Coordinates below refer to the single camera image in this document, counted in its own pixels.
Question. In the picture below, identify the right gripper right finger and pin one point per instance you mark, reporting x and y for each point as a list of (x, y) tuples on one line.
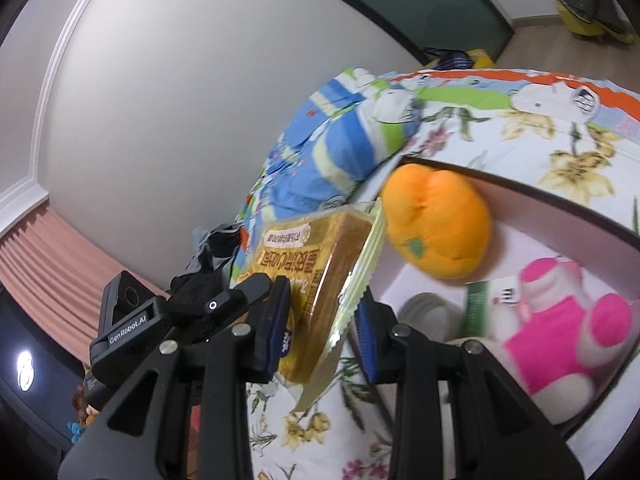
[(458, 402)]

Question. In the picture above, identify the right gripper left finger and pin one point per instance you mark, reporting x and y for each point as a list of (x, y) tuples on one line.
[(142, 431)]

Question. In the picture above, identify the yellow snack package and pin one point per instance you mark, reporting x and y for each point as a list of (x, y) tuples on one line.
[(329, 258)]

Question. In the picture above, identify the orange pumpkin plush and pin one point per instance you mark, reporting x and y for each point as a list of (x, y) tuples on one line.
[(436, 220)]

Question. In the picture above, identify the black clothing pile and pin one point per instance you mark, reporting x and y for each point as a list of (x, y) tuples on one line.
[(208, 272)]

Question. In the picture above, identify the pink curtain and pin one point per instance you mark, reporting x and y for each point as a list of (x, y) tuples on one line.
[(57, 276)]

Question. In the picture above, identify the white pink kitty plush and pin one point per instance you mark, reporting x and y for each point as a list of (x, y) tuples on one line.
[(549, 334)]

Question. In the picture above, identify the black storage box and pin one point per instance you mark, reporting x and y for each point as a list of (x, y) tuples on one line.
[(530, 224)]

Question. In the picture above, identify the blue striped quilt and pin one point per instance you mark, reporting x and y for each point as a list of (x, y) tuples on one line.
[(341, 134)]

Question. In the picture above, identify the striped cartoon bed sheet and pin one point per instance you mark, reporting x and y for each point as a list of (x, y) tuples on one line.
[(598, 103)]

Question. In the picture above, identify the blue checked bag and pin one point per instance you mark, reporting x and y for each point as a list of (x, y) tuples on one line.
[(447, 59)]

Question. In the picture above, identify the green glass door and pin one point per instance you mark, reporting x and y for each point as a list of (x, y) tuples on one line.
[(425, 27)]

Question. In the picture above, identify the black yellow dustpan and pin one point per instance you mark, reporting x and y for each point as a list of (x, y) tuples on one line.
[(593, 19)]

